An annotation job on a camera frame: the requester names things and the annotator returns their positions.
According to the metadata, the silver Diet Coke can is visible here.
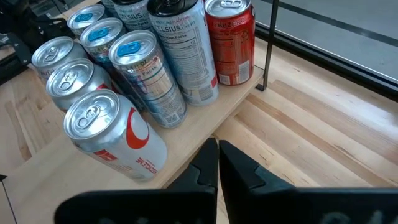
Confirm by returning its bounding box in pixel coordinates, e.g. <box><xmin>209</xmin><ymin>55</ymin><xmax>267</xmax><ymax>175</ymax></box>
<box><xmin>30</xmin><ymin>35</ymin><xmax>90</xmax><ymax>82</ymax></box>

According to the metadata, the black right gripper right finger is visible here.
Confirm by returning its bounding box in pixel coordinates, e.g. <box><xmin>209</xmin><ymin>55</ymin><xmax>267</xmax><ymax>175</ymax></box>
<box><xmin>218</xmin><ymin>139</ymin><xmax>398</xmax><ymax>224</ymax></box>

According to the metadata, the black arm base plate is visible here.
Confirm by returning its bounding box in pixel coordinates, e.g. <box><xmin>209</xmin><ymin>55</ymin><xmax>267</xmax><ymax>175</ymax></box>
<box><xmin>0</xmin><ymin>32</ymin><xmax>34</xmax><ymax>86</ymax></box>

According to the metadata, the silver beverage can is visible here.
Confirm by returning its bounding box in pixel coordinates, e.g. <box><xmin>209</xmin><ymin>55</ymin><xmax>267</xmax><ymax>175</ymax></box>
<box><xmin>45</xmin><ymin>57</ymin><xmax>113</xmax><ymax>113</ymax></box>
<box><xmin>63</xmin><ymin>88</ymin><xmax>169</xmax><ymax>183</ymax></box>

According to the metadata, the wooden shelf with black frame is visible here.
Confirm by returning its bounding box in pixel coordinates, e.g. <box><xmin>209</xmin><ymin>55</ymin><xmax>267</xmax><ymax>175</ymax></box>
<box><xmin>0</xmin><ymin>0</ymin><xmax>280</xmax><ymax>224</ymax></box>

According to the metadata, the silver can with blue tab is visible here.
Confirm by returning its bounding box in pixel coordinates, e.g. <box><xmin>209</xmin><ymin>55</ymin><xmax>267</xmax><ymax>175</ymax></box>
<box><xmin>108</xmin><ymin>29</ymin><xmax>189</xmax><ymax>130</ymax></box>
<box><xmin>80</xmin><ymin>17</ymin><xmax>147</xmax><ymax>110</ymax></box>

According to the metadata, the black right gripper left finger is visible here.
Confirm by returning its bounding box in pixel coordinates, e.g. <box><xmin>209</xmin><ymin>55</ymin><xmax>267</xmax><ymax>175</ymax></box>
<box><xmin>54</xmin><ymin>138</ymin><xmax>220</xmax><ymax>224</ymax></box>

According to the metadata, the red soda can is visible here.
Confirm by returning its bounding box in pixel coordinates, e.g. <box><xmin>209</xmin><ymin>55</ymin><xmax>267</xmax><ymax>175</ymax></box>
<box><xmin>204</xmin><ymin>0</ymin><xmax>256</xmax><ymax>87</ymax></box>

